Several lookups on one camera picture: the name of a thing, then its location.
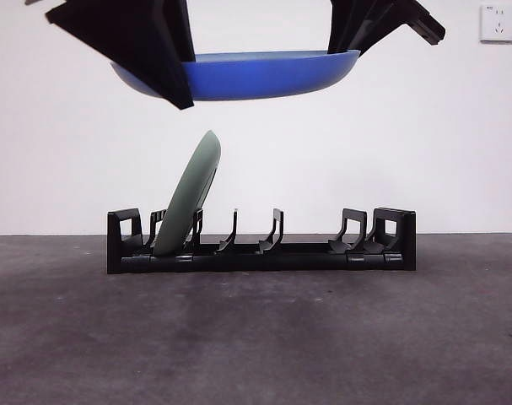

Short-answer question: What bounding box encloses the blue round plate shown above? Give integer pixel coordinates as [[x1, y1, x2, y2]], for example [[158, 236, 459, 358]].
[[109, 49, 362, 101]]

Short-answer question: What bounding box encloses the green round plate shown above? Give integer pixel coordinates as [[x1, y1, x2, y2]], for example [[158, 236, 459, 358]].
[[153, 129, 223, 257]]

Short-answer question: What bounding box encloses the black plate rack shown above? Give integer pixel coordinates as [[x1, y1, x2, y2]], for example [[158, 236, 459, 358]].
[[106, 207, 418, 275]]

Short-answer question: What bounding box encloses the white wall socket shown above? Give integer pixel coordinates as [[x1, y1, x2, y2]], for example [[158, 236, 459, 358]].
[[480, 3, 512, 44]]

